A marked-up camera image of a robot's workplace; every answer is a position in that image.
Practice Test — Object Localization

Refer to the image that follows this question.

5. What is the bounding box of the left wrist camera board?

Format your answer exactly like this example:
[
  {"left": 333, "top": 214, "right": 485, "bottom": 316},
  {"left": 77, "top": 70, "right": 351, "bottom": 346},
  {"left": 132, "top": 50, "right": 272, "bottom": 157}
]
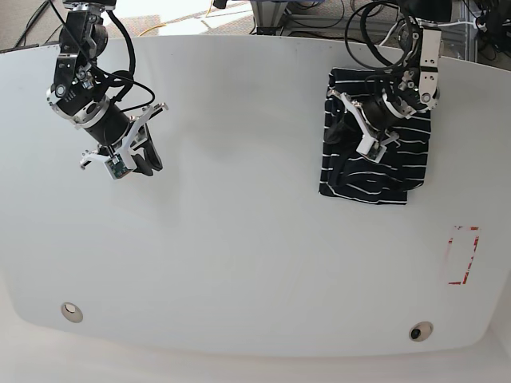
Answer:
[{"left": 356, "top": 136, "right": 386, "bottom": 163}]

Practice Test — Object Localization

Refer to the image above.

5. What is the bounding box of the right table cable grommet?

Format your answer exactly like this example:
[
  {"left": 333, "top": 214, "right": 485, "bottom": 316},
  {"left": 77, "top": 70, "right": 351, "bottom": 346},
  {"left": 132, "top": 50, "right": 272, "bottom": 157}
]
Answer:
[{"left": 409, "top": 322, "right": 434, "bottom": 342}]

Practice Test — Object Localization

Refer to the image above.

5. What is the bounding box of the left table cable grommet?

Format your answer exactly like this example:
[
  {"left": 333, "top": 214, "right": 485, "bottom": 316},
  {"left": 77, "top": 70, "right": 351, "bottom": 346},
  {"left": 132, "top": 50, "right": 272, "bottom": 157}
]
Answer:
[{"left": 61, "top": 302, "right": 84, "bottom": 324}]

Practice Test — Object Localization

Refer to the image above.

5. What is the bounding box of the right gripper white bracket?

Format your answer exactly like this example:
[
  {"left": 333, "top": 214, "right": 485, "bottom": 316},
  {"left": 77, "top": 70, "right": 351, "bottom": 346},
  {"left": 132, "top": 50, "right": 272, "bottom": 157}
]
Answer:
[{"left": 78, "top": 102, "right": 168, "bottom": 176}]

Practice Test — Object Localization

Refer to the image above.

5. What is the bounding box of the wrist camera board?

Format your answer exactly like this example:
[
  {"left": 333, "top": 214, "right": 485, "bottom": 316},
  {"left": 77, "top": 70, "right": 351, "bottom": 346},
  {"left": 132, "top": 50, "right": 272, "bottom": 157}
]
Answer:
[
  {"left": 356, "top": 136, "right": 386, "bottom": 163},
  {"left": 105, "top": 154, "right": 132, "bottom": 180}
]

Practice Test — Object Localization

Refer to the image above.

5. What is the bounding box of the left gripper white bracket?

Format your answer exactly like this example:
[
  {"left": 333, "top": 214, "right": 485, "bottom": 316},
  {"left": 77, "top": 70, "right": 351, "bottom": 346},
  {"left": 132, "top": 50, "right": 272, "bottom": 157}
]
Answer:
[{"left": 325, "top": 89, "right": 399, "bottom": 149}]

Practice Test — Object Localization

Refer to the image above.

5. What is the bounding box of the red tape rectangle marking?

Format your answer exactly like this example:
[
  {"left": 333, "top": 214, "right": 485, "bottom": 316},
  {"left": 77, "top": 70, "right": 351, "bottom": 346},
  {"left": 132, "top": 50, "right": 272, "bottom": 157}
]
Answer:
[{"left": 445, "top": 226, "right": 481, "bottom": 286}]

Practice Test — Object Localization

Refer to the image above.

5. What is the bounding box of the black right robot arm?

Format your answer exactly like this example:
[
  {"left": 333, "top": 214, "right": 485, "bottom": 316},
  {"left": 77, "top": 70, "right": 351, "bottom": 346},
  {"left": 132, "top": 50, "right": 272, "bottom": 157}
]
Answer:
[{"left": 46, "top": 1, "right": 168, "bottom": 180}]

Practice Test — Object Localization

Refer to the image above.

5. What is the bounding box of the white floor cable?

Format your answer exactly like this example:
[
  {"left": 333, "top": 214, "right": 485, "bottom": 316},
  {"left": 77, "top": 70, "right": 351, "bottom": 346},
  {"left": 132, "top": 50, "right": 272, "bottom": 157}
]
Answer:
[{"left": 378, "top": 19, "right": 476, "bottom": 47}]

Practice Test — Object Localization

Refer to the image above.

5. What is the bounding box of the yellow floor cable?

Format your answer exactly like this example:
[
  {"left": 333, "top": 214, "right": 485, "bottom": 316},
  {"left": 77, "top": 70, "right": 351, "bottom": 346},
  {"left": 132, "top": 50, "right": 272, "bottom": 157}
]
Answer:
[{"left": 139, "top": 0, "right": 212, "bottom": 38}]

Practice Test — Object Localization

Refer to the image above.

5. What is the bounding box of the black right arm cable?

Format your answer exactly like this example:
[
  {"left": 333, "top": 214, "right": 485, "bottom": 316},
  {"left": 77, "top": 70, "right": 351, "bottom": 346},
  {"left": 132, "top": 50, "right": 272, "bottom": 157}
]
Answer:
[{"left": 51, "top": 0, "right": 156, "bottom": 113}]

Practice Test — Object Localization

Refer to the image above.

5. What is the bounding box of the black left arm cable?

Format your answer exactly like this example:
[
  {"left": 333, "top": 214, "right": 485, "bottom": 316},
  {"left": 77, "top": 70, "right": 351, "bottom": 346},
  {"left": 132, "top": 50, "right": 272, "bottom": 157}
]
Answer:
[{"left": 343, "top": 0, "right": 420, "bottom": 81}]

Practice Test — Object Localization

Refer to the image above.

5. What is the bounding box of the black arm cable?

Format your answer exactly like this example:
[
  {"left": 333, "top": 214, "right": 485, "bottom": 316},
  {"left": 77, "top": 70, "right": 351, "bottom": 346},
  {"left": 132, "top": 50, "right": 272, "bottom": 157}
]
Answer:
[
  {"left": 51, "top": 0, "right": 156, "bottom": 113},
  {"left": 343, "top": 0, "right": 420, "bottom": 81}
]

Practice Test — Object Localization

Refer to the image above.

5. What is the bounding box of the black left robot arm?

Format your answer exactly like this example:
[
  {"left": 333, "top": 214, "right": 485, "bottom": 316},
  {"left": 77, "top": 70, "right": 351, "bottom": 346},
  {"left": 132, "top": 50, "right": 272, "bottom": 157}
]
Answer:
[{"left": 327, "top": 1, "right": 452, "bottom": 163}]

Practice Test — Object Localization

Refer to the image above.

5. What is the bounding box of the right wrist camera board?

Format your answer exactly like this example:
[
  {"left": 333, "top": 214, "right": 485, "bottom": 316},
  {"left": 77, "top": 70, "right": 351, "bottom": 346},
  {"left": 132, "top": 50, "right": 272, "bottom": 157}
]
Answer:
[{"left": 105, "top": 154, "right": 132, "bottom": 180}]

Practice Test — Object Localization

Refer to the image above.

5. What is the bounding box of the table cable grommet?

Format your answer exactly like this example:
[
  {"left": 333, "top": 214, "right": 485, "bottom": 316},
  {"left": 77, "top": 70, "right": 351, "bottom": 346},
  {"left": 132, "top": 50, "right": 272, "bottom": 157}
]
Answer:
[
  {"left": 409, "top": 322, "right": 434, "bottom": 342},
  {"left": 61, "top": 302, "right": 84, "bottom": 324}
]

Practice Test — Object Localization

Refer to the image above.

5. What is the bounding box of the grey aluminium frame stand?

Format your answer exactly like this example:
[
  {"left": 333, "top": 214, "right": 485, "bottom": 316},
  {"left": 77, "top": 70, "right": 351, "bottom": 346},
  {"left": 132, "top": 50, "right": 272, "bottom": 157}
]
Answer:
[{"left": 250, "top": 1, "right": 479, "bottom": 62}]

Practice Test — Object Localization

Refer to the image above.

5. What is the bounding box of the navy white striped t-shirt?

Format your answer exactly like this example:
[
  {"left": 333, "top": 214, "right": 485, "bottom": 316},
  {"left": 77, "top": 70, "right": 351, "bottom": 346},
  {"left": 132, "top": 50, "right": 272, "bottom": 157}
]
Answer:
[{"left": 318, "top": 66, "right": 433, "bottom": 207}]

